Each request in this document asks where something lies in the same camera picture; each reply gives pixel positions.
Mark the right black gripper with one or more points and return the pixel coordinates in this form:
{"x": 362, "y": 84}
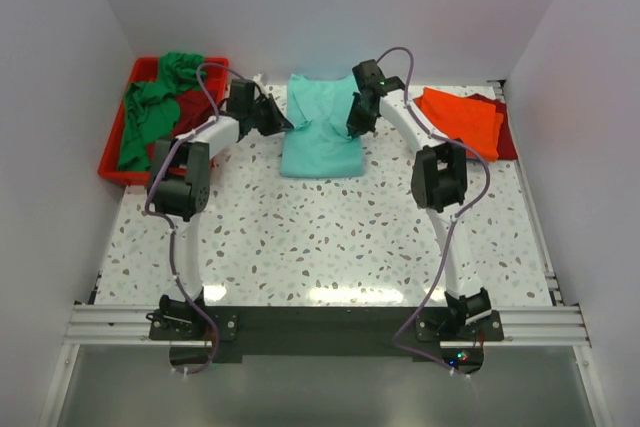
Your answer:
{"x": 356, "y": 126}

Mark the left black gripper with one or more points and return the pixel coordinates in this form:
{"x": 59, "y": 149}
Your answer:
{"x": 278, "y": 122}

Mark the teal t shirt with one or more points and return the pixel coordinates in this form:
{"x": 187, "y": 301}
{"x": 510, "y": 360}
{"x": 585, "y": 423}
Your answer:
{"x": 319, "y": 146}

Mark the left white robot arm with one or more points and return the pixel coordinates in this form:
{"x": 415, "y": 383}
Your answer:
{"x": 180, "y": 176}

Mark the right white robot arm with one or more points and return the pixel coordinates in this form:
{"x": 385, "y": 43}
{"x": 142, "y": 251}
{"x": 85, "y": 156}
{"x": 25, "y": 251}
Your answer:
{"x": 439, "y": 183}

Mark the dark red t shirt in bin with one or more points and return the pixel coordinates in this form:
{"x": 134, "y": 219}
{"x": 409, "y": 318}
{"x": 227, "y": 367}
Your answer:
{"x": 194, "y": 109}

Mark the green t shirt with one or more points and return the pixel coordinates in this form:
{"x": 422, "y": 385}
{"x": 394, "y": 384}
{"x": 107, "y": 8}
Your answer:
{"x": 150, "y": 111}

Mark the orange folded t shirt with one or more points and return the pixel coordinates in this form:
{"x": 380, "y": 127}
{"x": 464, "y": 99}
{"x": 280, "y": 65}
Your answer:
{"x": 476, "y": 123}

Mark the dark red folded t shirt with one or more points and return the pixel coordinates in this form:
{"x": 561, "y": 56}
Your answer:
{"x": 507, "y": 137}

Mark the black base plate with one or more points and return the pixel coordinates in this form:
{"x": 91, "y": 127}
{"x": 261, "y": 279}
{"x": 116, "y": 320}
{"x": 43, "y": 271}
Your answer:
{"x": 227, "y": 334}

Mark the aluminium rail frame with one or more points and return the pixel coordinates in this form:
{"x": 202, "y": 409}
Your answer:
{"x": 268, "y": 241}

